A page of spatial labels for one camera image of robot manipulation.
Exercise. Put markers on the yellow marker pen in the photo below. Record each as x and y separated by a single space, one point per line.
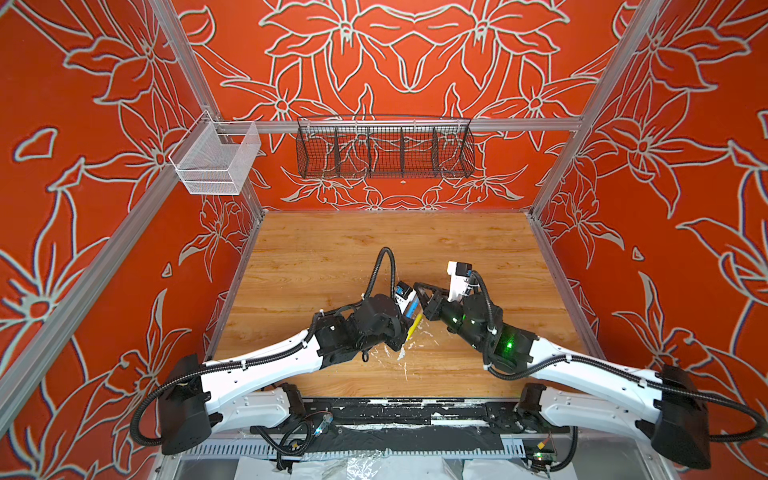
414 326

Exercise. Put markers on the white wire basket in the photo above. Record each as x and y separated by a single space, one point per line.
210 161

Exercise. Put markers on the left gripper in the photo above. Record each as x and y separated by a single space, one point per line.
401 325

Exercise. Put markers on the blue marker pen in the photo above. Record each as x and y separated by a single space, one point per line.
412 310

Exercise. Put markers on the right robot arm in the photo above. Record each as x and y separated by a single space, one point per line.
568 389

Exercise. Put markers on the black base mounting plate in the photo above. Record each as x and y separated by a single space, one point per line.
442 425

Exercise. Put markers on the black wire basket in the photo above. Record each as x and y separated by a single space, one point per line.
357 147

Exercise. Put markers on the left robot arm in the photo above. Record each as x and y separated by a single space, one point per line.
200 399

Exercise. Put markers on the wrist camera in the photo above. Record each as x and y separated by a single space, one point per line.
460 280
404 295

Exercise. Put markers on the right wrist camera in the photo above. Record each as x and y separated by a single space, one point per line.
460 280

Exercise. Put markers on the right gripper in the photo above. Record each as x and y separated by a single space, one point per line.
437 303

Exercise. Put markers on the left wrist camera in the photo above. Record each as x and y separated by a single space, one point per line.
404 295

